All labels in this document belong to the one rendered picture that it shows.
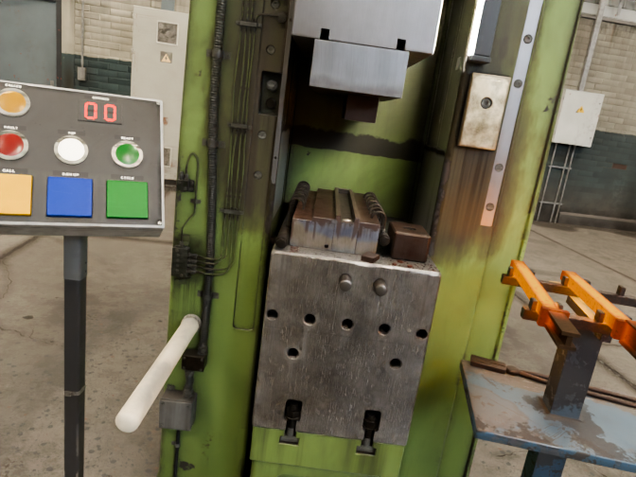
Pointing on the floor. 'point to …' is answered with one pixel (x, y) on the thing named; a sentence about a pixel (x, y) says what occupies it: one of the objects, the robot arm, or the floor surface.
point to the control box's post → (75, 351)
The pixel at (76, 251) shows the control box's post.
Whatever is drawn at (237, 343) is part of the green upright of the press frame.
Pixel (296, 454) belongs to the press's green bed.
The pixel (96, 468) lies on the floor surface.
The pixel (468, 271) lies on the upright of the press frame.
